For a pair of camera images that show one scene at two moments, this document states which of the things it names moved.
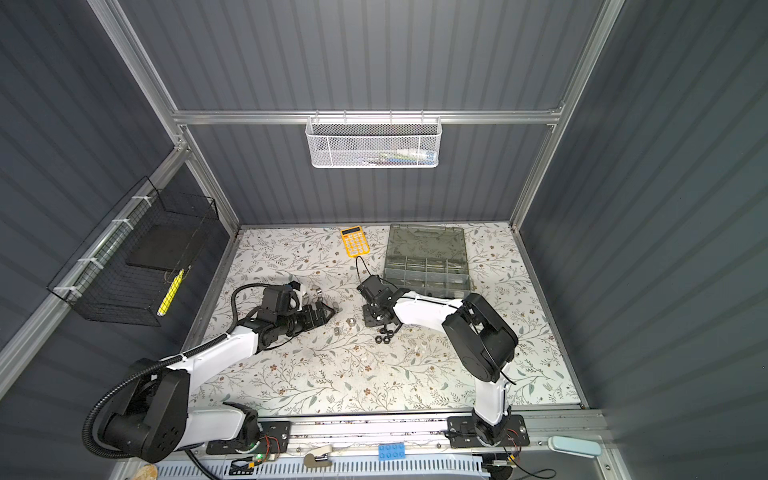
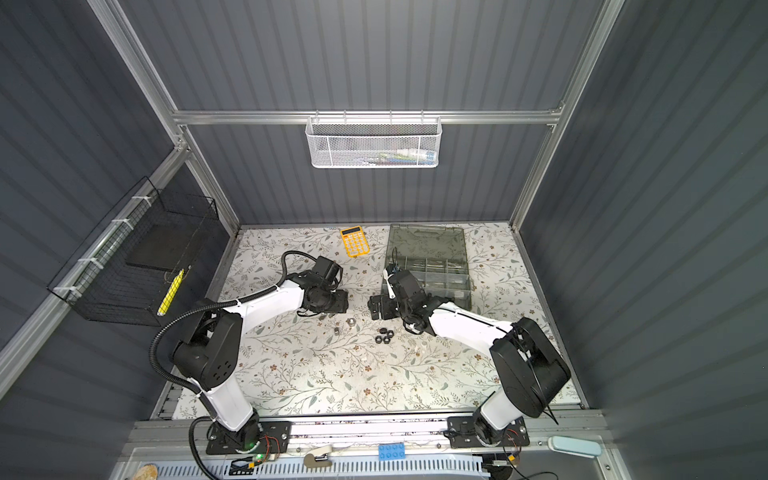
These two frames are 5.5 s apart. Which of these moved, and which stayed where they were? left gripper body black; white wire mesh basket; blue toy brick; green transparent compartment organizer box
Moved: left gripper body black
Stayed: white wire mesh basket; green transparent compartment organizer box; blue toy brick
